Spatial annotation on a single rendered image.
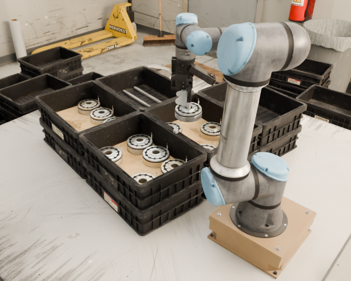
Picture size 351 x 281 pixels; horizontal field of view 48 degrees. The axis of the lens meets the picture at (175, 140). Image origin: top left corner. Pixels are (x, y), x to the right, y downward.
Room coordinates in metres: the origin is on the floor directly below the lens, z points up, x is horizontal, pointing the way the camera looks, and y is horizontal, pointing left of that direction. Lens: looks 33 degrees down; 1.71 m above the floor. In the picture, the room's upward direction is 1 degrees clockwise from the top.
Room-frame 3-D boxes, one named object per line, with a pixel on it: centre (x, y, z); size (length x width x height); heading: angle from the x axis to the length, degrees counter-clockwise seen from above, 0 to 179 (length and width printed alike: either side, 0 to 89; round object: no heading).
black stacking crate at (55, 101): (1.48, 0.38, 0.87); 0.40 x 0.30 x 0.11; 41
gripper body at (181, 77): (1.36, -0.02, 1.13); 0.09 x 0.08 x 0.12; 88
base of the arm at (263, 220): (0.95, -0.28, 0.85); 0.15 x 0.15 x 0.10
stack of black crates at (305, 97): (2.24, -1.00, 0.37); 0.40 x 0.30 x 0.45; 51
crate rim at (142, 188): (1.18, 0.12, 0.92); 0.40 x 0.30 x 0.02; 41
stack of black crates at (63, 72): (2.89, 0.98, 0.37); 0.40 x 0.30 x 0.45; 141
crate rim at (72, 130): (1.48, 0.38, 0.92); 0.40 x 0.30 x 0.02; 41
